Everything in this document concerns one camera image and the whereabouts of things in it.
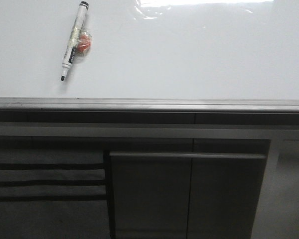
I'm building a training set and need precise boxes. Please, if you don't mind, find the white whiteboard with aluminium frame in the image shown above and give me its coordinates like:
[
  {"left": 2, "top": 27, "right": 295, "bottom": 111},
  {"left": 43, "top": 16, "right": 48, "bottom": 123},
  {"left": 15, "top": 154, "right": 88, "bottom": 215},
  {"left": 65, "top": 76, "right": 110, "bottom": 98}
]
[{"left": 0, "top": 0, "right": 299, "bottom": 113}]

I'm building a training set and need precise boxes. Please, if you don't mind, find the white black whiteboard marker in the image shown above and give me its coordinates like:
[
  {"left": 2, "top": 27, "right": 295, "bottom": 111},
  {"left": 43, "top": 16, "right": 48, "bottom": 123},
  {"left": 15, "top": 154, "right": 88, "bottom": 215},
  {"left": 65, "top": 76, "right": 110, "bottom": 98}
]
[{"left": 61, "top": 1, "right": 89, "bottom": 81}]

